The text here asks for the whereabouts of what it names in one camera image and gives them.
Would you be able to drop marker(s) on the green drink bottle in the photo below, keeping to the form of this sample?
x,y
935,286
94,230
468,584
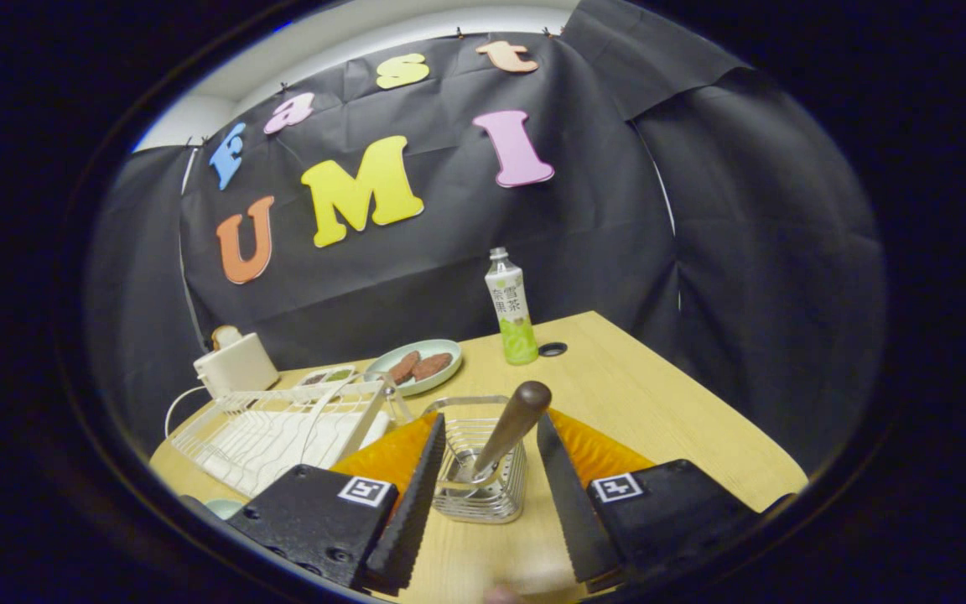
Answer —
x,y
512,310

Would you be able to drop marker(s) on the white toaster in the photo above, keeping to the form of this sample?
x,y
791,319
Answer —
x,y
236,369

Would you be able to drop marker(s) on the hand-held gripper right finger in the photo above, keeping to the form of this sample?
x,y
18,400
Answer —
x,y
571,512

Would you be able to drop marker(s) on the white divided seasoning tray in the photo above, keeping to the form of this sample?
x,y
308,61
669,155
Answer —
x,y
328,376

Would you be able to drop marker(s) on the white drain mat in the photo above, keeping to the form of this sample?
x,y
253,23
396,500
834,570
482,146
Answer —
x,y
248,445

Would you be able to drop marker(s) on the brown meat patty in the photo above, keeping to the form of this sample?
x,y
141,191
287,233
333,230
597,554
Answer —
x,y
434,366
403,367

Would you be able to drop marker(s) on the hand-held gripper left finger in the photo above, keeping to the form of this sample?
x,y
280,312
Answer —
x,y
412,520

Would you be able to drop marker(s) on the large pale green plate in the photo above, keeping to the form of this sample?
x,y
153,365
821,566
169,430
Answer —
x,y
223,508

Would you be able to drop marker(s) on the small green dish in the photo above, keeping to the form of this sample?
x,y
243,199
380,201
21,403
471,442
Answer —
x,y
449,348

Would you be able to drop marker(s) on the toast slice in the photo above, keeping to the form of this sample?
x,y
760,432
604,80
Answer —
x,y
225,337

